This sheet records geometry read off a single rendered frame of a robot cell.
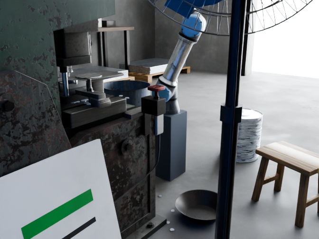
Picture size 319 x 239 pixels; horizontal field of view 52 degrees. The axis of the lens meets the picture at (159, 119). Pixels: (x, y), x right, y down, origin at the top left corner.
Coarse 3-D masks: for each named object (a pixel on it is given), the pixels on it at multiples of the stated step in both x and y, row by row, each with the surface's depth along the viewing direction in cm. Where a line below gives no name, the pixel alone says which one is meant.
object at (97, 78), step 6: (96, 72) 164; (102, 72) 164; (108, 72) 165; (114, 72) 165; (78, 78) 149; (84, 78) 148; (96, 78) 149; (102, 78) 151; (108, 78) 154; (96, 84) 152; (102, 84) 155; (96, 90) 153; (102, 90) 156
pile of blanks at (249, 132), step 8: (256, 120) 234; (240, 128) 235; (248, 128) 235; (256, 128) 237; (240, 136) 237; (248, 136) 236; (256, 136) 239; (240, 144) 240; (248, 144) 241; (256, 144) 241; (240, 152) 241; (248, 152) 242; (240, 160) 243; (248, 160) 244
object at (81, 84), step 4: (60, 80) 145; (80, 80) 145; (60, 84) 141; (68, 84) 137; (72, 84) 138; (76, 84) 140; (80, 84) 142; (84, 84) 144; (60, 88) 142; (68, 88) 138; (72, 88) 139; (76, 88) 141; (84, 88) 144; (72, 92) 139
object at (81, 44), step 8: (56, 32) 133; (80, 32) 136; (88, 32) 140; (56, 40) 134; (64, 40) 131; (72, 40) 134; (80, 40) 137; (88, 40) 141; (56, 48) 135; (64, 48) 132; (72, 48) 135; (80, 48) 138; (88, 48) 141; (56, 56) 137; (64, 56) 133; (72, 56) 136
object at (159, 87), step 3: (156, 84) 145; (150, 87) 140; (153, 87) 140; (156, 87) 140; (159, 87) 140; (162, 87) 141; (150, 90) 140; (153, 90) 139; (156, 90) 139; (159, 90) 140; (156, 93) 143; (156, 96) 143
